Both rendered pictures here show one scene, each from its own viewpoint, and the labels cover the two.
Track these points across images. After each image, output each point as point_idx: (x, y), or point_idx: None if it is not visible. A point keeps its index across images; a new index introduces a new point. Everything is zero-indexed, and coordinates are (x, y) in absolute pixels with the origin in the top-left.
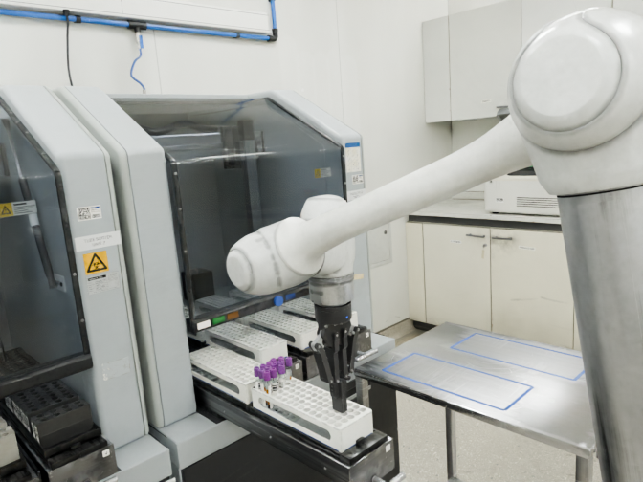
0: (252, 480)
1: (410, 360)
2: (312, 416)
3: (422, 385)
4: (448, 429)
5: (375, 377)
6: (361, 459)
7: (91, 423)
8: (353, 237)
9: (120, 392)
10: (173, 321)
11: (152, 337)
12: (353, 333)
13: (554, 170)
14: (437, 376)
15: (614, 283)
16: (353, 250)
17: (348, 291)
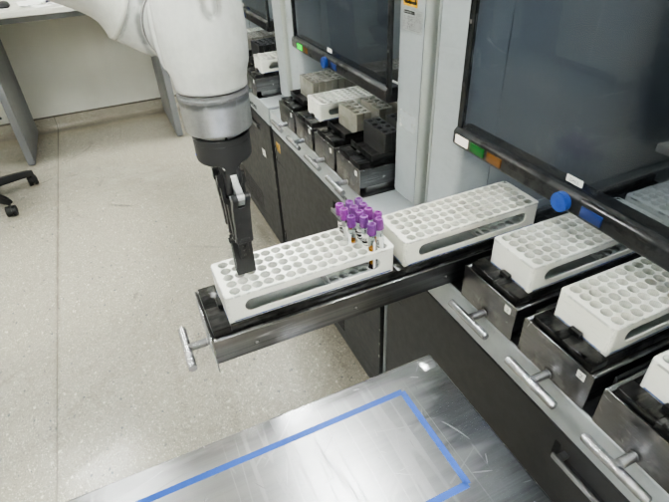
0: (430, 344)
1: (429, 458)
2: (257, 251)
3: (306, 424)
4: None
5: (381, 374)
6: (198, 303)
7: (383, 151)
8: (162, 33)
9: (405, 146)
10: (452, 114)
11: (434, 116)
12: (229, 197)
13: None
14: (327, 469)
15: None
16: (166, 55)
17: (182, 117)
